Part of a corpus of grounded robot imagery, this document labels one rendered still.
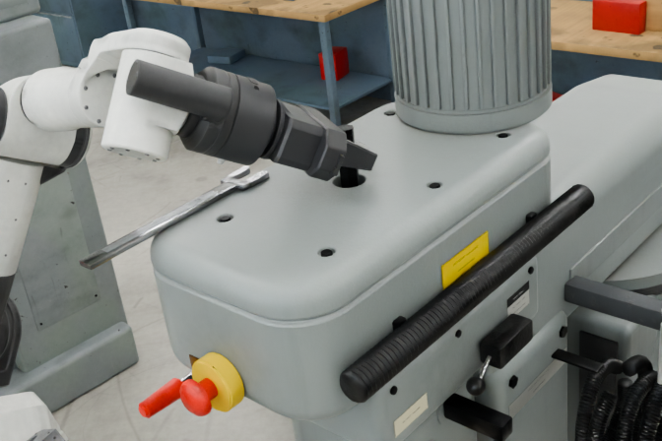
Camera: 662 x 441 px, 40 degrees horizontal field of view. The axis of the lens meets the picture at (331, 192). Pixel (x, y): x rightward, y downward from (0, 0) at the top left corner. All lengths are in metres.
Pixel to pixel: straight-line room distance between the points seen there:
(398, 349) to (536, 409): 0.45
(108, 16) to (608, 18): 4.90
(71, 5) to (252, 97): 7.39
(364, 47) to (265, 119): 5.83
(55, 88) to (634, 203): 0.86
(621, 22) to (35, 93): 4.12
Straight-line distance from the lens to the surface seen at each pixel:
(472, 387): 1.06
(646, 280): 1.45
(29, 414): 1.20
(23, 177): 1.14
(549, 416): 1.34
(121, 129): 0.88
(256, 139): 0.91
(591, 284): 1.28
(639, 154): 1.43
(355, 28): 6.73
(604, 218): 1.35
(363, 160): 0.99
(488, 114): 1.09
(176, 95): 0.85
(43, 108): 1.04
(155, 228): 0.96
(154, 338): 4.33
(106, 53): 0.95
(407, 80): 1.12
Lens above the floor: 2.32
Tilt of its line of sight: 26 degrees down
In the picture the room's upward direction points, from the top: 7 degrees counter-clockwise
